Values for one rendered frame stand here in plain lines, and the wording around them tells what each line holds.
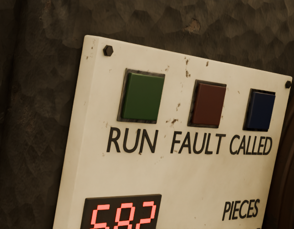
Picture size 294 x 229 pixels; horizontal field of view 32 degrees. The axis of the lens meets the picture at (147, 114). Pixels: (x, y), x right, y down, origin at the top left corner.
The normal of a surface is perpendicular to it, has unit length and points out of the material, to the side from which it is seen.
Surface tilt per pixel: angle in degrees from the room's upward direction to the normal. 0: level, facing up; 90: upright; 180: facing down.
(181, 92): 90
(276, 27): 90
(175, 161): 90
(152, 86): 90
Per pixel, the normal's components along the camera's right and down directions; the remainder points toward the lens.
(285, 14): 0.66, 0.19
